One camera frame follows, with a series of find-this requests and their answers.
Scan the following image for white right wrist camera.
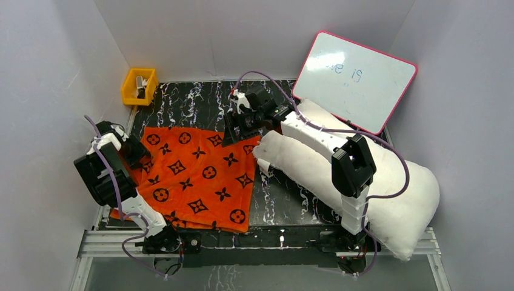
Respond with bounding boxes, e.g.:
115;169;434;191
232;89;252;114

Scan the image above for yellow plastic bin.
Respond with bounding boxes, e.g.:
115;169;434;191
121;68;159;106

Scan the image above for white clips in bin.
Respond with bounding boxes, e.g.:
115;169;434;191
136;75;148;99

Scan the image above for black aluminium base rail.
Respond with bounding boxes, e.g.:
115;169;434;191
72;218;453;291

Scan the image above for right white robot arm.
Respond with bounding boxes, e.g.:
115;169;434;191
222;87;376;251

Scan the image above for pink framed whiteboard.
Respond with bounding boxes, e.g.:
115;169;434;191
292;31;418;135

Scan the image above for white pillow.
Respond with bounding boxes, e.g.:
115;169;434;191
252;98;441;263

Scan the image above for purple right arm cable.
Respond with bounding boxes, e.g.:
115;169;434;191
233;70;411;278

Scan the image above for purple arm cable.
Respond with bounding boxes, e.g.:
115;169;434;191
233;70;411;278
83;115;170;278

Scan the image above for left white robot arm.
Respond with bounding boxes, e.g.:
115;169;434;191
73;121;181;253

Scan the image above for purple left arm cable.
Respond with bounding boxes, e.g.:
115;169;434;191
83;115;170;278

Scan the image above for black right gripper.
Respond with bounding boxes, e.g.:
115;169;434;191
221;109;264;147

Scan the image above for orange patterned pillowcase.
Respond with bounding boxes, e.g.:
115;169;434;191
130;127;261;232

